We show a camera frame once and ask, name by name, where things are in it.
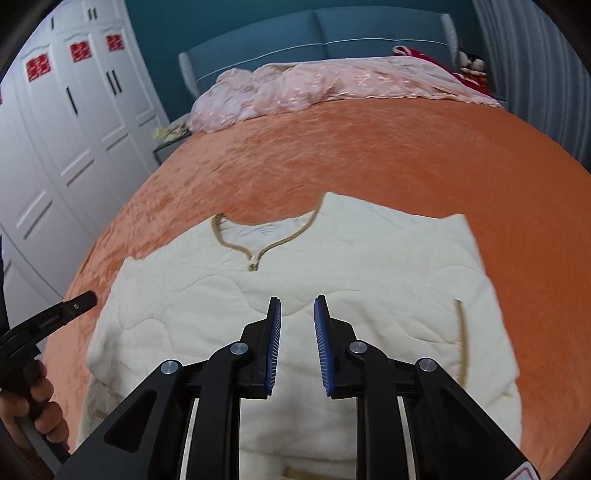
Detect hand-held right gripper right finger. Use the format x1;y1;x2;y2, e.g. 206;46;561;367
313;294;543;480

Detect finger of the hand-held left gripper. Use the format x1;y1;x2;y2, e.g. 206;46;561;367
28;291;97;340

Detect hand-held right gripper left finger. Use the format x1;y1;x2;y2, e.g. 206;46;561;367
55;296;282;480

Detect cream quilted jacket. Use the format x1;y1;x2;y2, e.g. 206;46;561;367
76;191;522;480

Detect person's left hand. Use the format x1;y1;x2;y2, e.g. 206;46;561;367
0;360;71;452

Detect dark nightstand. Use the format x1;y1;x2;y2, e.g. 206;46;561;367
152;115;192;165

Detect white panelled wardrobe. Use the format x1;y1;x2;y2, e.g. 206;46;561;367
0;0;171;315

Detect orange bed blanket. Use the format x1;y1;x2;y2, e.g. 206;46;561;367
41;95;591;467

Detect pink embroidered quilt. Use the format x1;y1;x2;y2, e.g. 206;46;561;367
190;56;504;134

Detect red pillow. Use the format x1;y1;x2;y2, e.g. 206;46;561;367
392;45;494;99

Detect blue upholstered headboard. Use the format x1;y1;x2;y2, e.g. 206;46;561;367
178;7;460;100

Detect black and white plush toy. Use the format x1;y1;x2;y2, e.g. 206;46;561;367
457;48;488;78

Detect grey pleated curtain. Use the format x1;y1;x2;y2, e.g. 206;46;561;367
471;0;591;178

